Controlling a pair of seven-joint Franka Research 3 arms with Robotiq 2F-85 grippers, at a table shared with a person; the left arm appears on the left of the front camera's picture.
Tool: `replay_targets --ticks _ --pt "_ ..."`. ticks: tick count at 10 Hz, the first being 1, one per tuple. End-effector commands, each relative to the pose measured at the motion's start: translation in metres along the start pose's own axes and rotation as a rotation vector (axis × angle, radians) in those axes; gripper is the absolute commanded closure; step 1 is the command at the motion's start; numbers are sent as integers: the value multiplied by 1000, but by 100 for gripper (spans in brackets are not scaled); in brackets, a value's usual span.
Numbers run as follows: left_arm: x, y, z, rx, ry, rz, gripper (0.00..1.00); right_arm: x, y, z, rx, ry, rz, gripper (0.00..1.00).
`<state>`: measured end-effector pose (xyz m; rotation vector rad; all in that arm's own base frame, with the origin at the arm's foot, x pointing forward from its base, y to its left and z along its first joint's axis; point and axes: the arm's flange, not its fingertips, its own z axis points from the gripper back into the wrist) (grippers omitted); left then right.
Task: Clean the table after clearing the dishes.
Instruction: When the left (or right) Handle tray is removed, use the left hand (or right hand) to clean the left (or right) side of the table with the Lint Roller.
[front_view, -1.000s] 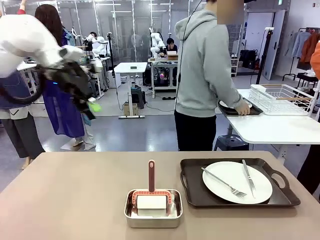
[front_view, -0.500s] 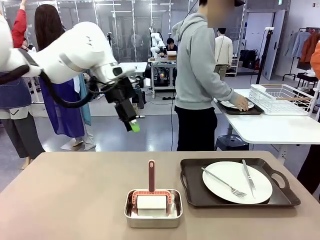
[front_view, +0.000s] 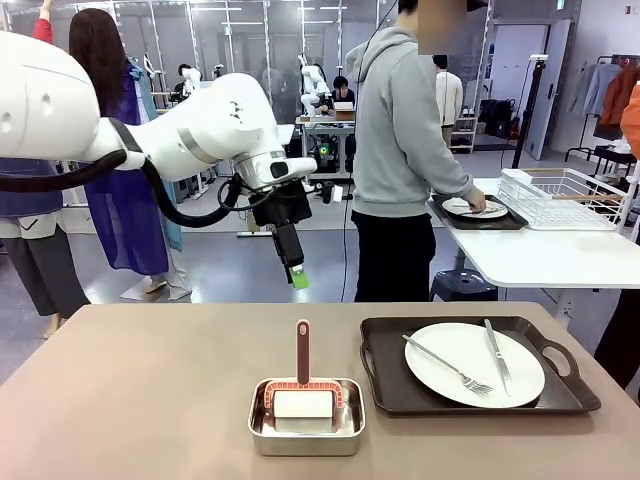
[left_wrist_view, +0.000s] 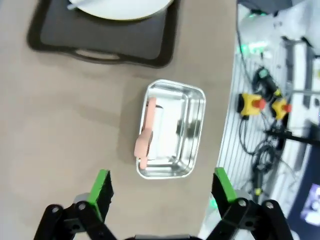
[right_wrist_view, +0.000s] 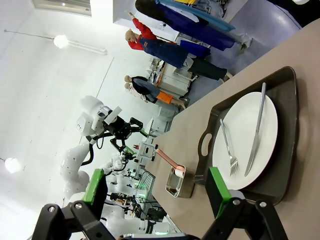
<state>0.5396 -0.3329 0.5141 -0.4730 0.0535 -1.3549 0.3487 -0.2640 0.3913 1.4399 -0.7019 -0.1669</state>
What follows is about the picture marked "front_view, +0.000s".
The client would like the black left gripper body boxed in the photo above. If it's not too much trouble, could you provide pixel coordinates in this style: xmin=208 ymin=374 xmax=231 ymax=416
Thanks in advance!
xmin=269 ymin=223 xmax=305 ymax=269

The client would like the person's right forearm grey sleeve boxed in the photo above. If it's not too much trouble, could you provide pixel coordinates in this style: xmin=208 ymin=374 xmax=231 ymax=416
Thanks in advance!
xmin=424 ymin=149 xmax=476 ymax=202

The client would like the background work desk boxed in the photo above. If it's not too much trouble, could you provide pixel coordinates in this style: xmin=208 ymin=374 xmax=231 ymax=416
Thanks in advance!
xmin=294 ymin=113 xmax=359 ymax=176

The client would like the person in grey hoodie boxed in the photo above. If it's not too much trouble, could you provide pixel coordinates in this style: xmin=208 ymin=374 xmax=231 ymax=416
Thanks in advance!
xmin=344 ymin=0 xmax=489 ymax=304

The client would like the dark blue stool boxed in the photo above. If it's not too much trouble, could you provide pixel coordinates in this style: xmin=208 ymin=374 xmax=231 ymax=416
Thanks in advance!
xmin=428 ymin=268 xmax=500 ymax=303

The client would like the seated person in black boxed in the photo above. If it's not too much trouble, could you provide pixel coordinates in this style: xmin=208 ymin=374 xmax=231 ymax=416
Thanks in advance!
xmin=327 ymin=74 xmax=357 ymax=109

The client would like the square metal tin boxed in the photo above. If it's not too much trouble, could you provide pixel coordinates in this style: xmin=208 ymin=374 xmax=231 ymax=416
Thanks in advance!
xmin=247 ymin=377 xmax=367 ymax=457

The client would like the long-haired woman in blue gown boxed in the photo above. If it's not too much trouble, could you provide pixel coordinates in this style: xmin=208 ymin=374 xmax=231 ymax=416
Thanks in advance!
xmin=68 ymin=7 xmax=194 ymax=301

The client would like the white round plate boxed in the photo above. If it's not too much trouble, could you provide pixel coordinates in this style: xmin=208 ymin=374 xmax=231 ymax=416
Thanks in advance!
xmin=442 ymin=196 xmax=510 ymax=220
xmin=403 ymin=322 xmax=546 ymax=409

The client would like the standing person in white top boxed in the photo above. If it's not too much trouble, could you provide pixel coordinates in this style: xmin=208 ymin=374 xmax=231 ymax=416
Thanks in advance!
xmin=432 ymin=53 xmax=466 ymax=151

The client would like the white side table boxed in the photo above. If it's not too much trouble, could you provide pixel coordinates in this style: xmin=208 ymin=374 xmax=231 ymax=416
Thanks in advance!
xmin=424 ymin=177 xmax=640 ymax=321

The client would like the black bag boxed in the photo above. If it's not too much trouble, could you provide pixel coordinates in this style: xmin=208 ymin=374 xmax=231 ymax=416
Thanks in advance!
xmin=479 ymin=97 xmax=516 ymax=140

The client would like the person with red sleeve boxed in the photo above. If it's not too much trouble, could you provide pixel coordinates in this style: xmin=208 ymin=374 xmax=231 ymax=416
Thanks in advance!
xmin=0 ymin=0 xmax=91 ymax=341

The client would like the black tripod stand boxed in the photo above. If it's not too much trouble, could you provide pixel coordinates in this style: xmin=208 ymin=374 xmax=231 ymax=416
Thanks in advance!
xmin=514 ymin=52 xmax=551 ymax=171

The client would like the clothes rack with garments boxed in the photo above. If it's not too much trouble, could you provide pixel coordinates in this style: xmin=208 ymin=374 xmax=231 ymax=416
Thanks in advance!
xmin=564 ymin=53 xmax=640 ymax=164

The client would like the person in orange top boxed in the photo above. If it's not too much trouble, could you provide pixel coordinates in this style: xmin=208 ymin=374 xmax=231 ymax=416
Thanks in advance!
xmin=593 ymin=79 xmax=640 ymax=391

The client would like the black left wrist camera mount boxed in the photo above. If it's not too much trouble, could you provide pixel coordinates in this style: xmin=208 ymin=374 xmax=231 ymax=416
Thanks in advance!
xmin=248 ymin=178 xmax=314 ymax=227

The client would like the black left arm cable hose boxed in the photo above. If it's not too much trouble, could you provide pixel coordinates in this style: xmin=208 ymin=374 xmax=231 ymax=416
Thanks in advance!
xmin=0 ymin=118 xmax=251 ymax=230

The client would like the dark serving tray with handles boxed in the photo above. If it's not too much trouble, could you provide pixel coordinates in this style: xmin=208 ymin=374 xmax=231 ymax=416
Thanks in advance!
xmin=359 ymin=315 xmax=602 ymax=417
xmin=430 ymin=192 xmax=530 ymax=231

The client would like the white wire dish rack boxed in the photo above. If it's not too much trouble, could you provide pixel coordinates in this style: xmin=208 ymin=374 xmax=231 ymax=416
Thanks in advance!
xmin=498 ymin=167 xmax=639 ymax=232

